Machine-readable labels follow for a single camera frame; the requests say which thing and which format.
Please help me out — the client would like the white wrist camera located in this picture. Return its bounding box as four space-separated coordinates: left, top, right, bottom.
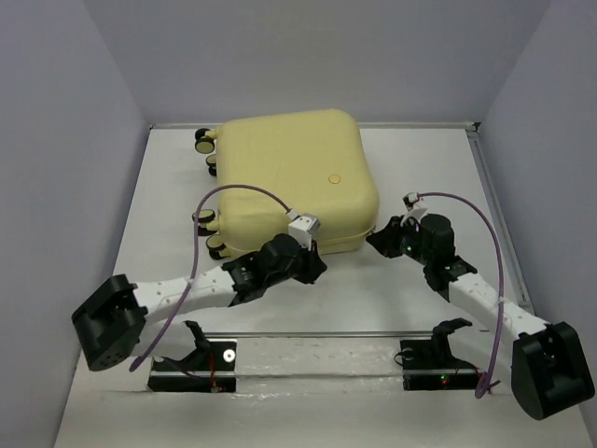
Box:
287 209 320 250
400 192 427 227

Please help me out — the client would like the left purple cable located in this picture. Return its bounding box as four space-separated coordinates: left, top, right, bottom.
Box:
129 184 299 372

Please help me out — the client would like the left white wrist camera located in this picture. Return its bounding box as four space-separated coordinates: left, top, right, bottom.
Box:
287 209 320 250

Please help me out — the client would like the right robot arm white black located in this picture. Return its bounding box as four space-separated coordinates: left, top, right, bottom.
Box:
366 214 595 420

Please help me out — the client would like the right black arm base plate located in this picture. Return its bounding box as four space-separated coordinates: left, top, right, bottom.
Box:
394 317 481 391

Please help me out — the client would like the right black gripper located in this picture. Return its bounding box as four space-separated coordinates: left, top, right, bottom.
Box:
365 215 432 266

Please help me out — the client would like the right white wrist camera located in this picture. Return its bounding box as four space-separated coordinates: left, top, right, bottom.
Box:
400 192 427 227

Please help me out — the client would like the yellow hard-shell suitcase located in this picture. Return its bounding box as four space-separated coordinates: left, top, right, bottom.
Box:
195 109 380 260

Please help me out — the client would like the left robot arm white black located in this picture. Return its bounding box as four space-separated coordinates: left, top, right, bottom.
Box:
71 233 327 371

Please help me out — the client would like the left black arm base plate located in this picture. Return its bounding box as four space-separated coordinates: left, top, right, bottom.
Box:
146 320 237 394

